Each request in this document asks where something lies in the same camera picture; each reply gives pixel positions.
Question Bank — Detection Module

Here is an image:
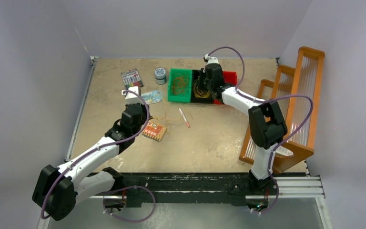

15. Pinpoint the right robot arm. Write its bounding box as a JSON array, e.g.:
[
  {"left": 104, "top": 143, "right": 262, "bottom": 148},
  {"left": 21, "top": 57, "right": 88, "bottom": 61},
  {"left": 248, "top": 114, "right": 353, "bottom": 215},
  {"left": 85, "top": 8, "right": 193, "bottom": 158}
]
[{"left": 199, "top": 61, "right": 287, "bottom": 194}]

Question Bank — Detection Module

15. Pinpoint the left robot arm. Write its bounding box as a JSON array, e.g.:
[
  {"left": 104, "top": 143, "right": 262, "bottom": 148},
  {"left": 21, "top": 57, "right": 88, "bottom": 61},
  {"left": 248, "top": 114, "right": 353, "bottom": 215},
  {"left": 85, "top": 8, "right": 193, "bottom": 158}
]
[{"left": 32, "top": 102, "right": 151, "bottom": 221}]

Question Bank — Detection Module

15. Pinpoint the red plastic bin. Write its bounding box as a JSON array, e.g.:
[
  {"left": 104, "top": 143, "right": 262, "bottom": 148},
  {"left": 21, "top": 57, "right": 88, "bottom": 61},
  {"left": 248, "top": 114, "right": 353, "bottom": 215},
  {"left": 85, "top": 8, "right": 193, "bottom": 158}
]
[{"left": 212, "top": 71, "right": 237, "bottom": 104}]

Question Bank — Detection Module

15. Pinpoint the orange spiral notebook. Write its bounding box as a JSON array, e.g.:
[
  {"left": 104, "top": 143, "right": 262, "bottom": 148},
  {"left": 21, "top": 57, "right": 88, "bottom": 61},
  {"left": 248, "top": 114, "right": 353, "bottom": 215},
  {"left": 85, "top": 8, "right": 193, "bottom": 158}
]
[{"left": 142, "top": 121, "right": 167, "bottom": 142}]

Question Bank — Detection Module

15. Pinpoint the black plastic bin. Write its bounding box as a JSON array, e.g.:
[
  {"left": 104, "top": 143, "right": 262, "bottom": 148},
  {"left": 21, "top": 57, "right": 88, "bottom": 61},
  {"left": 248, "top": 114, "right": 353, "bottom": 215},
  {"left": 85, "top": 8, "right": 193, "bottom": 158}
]
[{"left": 190, "top": 70, "right": 214, "bottom": 104}]

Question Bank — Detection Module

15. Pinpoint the correction tape blister pack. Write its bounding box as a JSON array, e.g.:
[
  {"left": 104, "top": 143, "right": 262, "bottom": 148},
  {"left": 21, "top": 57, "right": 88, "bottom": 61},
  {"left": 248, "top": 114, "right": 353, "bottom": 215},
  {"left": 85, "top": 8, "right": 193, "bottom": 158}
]
[{"left": 141, "top": 90, "right": 163, "bottom": 104}]

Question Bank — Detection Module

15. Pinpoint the green plastic bin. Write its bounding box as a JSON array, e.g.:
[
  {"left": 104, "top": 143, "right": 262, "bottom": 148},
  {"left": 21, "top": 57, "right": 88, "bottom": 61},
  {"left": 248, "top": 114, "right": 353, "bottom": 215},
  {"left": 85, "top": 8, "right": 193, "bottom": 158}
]
[{"left": 167, "top": 69, "right": 192, "bottom": 103}]

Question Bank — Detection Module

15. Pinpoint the marker pen set pack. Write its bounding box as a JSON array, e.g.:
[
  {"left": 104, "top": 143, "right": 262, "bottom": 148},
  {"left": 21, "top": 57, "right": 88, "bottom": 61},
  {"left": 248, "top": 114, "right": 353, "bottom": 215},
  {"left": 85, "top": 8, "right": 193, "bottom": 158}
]
[{"left": 121, "top": 68, "right": 144, "bottom": 90}]

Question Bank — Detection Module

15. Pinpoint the round paint jar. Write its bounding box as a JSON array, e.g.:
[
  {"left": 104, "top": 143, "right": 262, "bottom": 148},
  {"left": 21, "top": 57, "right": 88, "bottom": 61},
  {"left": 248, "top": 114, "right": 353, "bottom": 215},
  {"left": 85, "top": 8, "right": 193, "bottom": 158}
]
[{"left": 154, "top": 68, "right": 167, "bottom": 85}]

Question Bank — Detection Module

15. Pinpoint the white orange marker pen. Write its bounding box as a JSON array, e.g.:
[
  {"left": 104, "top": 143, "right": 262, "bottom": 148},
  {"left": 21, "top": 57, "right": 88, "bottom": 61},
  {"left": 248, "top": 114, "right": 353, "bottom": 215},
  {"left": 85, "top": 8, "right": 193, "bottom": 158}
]
[{"left": 178, "top": 107, "right": 191, "bottom": 128}]

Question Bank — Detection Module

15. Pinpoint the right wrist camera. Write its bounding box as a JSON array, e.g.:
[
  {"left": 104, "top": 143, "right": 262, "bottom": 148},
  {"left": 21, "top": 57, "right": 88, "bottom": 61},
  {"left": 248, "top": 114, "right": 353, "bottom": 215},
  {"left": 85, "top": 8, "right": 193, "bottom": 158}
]
[{"left": 203, "top": 54, "right": 219, "bottom": 65}]

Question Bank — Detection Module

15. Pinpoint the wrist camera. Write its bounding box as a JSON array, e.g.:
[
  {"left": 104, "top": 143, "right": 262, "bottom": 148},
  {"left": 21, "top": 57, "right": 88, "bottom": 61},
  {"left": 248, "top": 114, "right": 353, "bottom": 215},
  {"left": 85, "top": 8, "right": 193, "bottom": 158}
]
[
  {"left": 203, "top": 54, "right": 219, "bottom": 65},
  {"left": 122, "top": 86, "right": 143, "bottom": 104}
]

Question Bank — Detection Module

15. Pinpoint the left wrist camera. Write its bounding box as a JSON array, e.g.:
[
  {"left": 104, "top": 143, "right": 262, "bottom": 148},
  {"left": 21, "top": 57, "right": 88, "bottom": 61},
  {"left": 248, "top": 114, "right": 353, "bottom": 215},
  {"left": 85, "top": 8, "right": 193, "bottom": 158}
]
[{"left": 122, "top": 86, "right": 143, "bottom": 104}]

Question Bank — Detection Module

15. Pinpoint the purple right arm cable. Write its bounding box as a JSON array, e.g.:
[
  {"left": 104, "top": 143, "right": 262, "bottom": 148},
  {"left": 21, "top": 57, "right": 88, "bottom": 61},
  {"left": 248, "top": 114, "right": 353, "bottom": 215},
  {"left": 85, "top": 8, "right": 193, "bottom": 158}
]
[{"left": 206, "top": 46, "right": 315, "bottom": 216}]

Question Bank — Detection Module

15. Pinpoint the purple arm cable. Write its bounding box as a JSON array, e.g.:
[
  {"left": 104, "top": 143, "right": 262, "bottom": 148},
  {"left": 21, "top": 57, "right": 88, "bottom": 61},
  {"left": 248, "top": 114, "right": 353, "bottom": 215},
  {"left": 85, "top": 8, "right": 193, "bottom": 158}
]
[
  {"left": 206, "top": 46, "right": 315, "bottom": 216},
  {"left": 40, "top": 90, "right": 151, "bottom": 220}
]

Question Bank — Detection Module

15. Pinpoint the coiled yellow cable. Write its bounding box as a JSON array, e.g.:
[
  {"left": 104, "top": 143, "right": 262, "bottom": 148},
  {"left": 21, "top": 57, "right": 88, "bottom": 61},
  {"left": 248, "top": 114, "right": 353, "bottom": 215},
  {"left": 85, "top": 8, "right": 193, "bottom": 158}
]
[{"left": 193, "top": 79, "right": 212, "bottom": 99}]

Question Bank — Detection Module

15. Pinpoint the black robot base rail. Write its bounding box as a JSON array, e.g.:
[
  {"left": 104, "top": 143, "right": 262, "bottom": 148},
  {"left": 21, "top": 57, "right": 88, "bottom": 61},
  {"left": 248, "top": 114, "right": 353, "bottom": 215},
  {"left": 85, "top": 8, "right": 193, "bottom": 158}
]
[{"left": 91, "top": 167, "right": 280, "bottom": 209}]

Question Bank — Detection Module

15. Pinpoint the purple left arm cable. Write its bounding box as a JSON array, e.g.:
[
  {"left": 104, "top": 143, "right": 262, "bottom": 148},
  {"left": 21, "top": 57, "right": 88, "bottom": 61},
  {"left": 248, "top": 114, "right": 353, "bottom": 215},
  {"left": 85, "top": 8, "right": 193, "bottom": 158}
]
[{"left": 40, "top": 90, "right": 151, "bottom": 220}]

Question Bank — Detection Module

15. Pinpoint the aluminium table edge rail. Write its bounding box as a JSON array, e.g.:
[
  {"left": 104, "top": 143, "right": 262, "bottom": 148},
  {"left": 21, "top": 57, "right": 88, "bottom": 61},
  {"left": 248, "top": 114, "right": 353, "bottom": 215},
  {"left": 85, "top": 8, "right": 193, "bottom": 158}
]
[{"left": 38, "top": 56, "right": 100, "bottom": 229}]

